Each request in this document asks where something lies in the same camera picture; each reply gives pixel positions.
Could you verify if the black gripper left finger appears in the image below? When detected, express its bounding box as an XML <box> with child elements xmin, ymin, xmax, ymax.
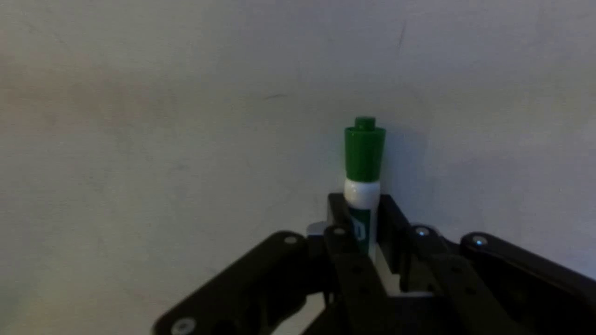
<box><xmin>327</xmin><ymin>191</ymin><xmax>377</xmax><ymax>280</ymax></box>

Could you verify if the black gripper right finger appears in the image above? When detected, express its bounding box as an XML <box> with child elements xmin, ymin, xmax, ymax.
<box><xmin>375</xmin><ymin>191</ymin><xmax>433</xmax><ymax>293</ymax></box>

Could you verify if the green Expo marker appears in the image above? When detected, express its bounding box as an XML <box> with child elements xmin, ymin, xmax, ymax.
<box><xmin>342</xmin><ymin>115</ymin><xmax>390</xmax><ymax>256</ymax></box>

